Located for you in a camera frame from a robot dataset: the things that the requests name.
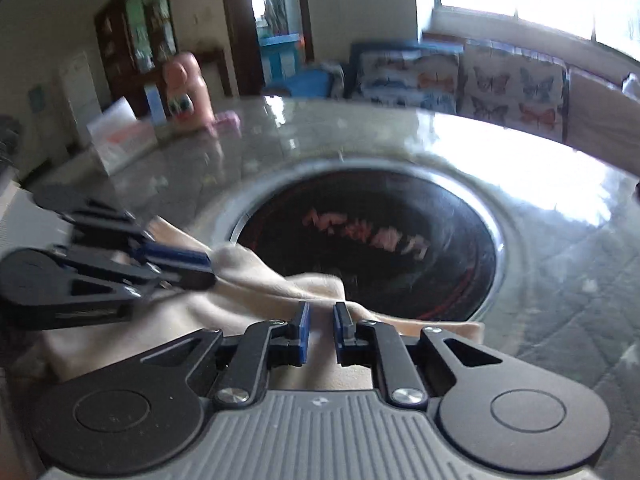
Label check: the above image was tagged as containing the pink cartoon face bottle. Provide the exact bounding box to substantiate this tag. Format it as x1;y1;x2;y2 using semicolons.
163;52;215;131

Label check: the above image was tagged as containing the white pink tissue pack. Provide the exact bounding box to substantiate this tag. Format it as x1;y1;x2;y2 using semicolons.
87;98;157;176

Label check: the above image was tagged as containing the grey quilted star tablecloth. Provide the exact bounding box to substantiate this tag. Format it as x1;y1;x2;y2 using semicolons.
483;202;639;479

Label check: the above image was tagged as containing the blue plastic cabinet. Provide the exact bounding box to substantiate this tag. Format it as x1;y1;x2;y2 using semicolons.
259;34;304;84

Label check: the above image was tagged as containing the cream garment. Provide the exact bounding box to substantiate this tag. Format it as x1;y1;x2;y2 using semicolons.
41;214;485;392

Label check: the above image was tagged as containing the dark wooden display cabinet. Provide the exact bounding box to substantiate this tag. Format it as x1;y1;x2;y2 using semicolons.
94;0;235;116

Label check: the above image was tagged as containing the butterfly cushion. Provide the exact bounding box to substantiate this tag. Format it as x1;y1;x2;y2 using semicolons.
352;49;460;115
457;41;568;142

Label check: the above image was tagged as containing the white refrigerator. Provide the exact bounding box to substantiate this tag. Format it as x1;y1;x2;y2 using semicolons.
58;51;102;148

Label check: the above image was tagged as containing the plain beige cushion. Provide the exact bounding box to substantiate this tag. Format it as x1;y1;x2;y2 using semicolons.
566;68;639;176

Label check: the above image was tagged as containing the blue cloth on chair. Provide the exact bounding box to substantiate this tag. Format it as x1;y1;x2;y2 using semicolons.
262;68;335;99

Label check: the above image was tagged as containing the pink bottle strap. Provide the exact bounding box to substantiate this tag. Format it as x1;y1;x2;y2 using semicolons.
211;110;242;137

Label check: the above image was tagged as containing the dark blue sofa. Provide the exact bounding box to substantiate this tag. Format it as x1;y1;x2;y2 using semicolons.
343;39;463;99

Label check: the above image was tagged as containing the black round induction hotplate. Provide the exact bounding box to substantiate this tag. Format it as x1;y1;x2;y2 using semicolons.
232;168;501;321

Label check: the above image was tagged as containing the butterfly cushion left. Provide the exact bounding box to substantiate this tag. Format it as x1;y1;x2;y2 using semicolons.
352;49;460;115

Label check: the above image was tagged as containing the butterfly cushion right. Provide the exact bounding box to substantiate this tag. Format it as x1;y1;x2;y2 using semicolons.
457;41;568;142

